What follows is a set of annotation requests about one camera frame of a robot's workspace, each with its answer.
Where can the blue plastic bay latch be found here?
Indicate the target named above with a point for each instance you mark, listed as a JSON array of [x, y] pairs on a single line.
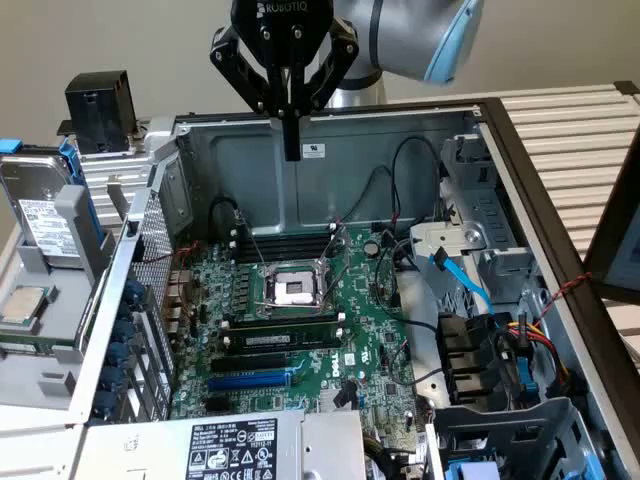
[[526, 380]]

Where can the empty black RAM slot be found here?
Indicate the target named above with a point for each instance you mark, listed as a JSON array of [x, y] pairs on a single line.
[[280, 325]]

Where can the grey disk bay cage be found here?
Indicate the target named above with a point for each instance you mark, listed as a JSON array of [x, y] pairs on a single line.
[[500, 435]]

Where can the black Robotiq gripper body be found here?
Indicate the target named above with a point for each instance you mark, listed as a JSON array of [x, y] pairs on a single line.
[[282, 30]]

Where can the blue expansion slot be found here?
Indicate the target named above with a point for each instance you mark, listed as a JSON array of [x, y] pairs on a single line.
[[250, 382]]

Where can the silver disk bay cage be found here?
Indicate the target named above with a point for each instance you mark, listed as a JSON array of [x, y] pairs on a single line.
[[450, 240]]

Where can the blue card retention clip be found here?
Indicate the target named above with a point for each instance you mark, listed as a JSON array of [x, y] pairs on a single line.
[[106, 404], [134, 292], [114, 380], [121, 355], [126, 332]]

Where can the CPU chip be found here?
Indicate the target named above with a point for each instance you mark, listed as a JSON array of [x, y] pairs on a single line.
[[22, 305]]

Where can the grey parts rack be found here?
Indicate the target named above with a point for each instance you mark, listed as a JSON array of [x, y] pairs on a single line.
[[30, 380]]

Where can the silver power supply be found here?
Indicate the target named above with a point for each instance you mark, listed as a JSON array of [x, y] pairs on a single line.
[[140, 450]]

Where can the CPU socket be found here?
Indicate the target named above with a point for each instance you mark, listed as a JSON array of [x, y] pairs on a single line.
[[292, 292]]

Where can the dark framed panel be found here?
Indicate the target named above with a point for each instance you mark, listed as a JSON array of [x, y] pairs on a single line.
[[620, 225]]

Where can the metal socket cover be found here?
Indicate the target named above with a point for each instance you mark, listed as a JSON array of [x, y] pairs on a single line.
[[326, 260]]

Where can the black expansion slot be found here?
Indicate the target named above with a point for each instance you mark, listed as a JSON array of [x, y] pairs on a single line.
[[250, 362]]

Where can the small silver heatsink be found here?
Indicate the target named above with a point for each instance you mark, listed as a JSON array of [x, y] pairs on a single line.
[[327, 402]]

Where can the green Dell motherboard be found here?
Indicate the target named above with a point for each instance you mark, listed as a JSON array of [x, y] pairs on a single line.
[[360, 300]]

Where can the loose green RAM stick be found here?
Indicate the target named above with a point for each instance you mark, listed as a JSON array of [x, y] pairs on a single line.
[[30, 345]]

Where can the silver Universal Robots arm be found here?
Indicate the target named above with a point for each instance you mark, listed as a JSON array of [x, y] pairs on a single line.
[[400, 35]]

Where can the blue disk caddy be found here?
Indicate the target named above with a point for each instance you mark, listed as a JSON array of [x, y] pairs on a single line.
[[75, 165]]

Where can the open metal PC case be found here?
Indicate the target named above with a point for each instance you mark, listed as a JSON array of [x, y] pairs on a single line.
[[350, 175]]

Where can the coin cell battery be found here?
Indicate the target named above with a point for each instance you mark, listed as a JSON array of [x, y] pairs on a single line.
[[371, 248]]

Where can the metal socket locking lever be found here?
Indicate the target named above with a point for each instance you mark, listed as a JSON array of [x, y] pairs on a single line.
[[282, 304], [251, 238]]

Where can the silver hard disk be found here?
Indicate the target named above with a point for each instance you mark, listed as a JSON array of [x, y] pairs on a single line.
[[35, 220]]

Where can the black plastic bay bracket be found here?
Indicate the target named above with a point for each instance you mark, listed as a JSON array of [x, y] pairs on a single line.
[[460, 350]]

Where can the black plastic box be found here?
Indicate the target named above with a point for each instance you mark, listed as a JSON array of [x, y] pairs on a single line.
[[97, 110]]

